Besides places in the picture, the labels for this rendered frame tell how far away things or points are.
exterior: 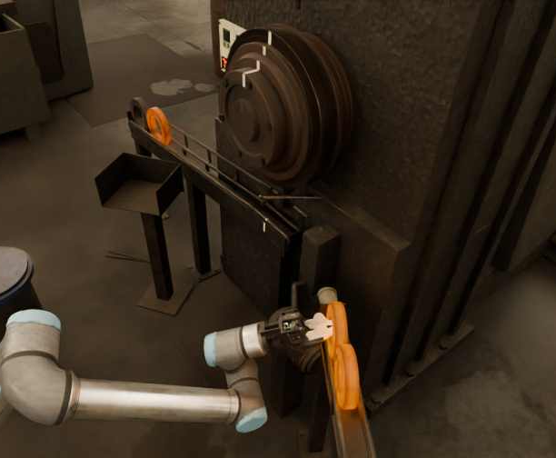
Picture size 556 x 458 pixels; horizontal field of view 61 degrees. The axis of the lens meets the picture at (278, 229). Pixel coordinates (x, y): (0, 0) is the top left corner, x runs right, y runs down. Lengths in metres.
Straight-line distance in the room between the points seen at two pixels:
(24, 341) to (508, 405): 1.80
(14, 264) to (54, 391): 1.02
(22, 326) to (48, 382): 0.15
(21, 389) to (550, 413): 1.91
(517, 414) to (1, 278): 2.08
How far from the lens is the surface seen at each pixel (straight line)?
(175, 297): 2.36
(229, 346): 1.33
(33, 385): 1.16
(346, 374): 1.17
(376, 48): 1.28
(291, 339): 1.32
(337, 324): 1.27
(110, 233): 2.80
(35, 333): 1.22
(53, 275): 2.65
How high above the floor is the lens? 1.76
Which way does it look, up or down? 40 degrees down
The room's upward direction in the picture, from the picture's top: 3 degrees clockwise
